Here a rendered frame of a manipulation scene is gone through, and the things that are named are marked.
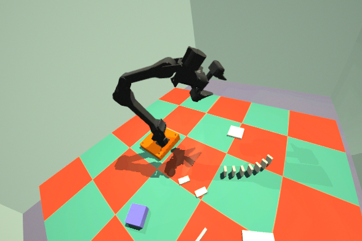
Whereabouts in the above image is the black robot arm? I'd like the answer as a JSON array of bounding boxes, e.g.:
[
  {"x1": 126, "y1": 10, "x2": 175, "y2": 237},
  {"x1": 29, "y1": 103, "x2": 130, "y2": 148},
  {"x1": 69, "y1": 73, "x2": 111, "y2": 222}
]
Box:
[{"x1": 113, "y1": 46, "x2": 207, "y2": 148}]

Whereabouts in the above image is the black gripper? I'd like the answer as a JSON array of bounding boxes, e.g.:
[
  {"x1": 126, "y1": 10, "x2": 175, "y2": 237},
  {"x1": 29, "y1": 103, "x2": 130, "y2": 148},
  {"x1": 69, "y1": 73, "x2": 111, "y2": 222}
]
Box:
[{"x1": 189, "y1": 60, "x2": 226, "y2": 102}]

